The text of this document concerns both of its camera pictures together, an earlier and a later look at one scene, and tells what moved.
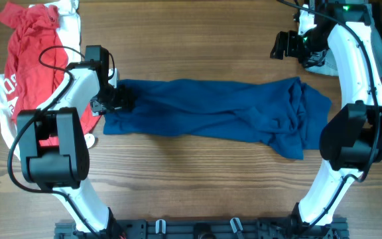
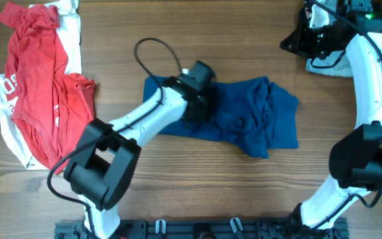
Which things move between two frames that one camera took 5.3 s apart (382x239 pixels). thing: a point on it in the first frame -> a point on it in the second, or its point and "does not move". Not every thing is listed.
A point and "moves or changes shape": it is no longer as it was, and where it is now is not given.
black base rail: (205, 228) does not move
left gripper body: (113, 99) -> (197, 111)
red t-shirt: (36, 57) does not move
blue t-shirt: (284, 113) moves or changes shape
